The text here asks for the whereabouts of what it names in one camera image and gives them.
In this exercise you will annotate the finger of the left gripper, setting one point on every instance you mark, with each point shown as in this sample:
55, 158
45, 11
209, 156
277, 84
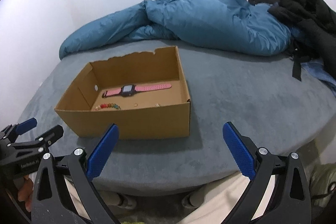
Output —
26, 125
52, 135

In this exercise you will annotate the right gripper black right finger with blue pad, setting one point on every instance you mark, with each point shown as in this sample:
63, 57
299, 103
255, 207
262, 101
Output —
242, 149

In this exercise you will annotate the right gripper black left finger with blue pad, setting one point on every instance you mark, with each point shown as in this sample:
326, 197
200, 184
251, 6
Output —
101, 152

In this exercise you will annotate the pink smart watch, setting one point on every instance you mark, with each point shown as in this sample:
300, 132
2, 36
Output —
130, 90

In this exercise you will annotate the person's left hand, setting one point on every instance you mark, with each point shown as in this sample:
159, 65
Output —
25, 193

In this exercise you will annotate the brown cardboard box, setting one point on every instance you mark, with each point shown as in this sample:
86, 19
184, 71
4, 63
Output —
86, 113

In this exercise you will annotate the blue duvet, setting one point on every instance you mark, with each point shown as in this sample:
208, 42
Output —
228, 25

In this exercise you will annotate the black clothing pile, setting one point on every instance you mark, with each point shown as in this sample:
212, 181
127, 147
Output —
313, 23

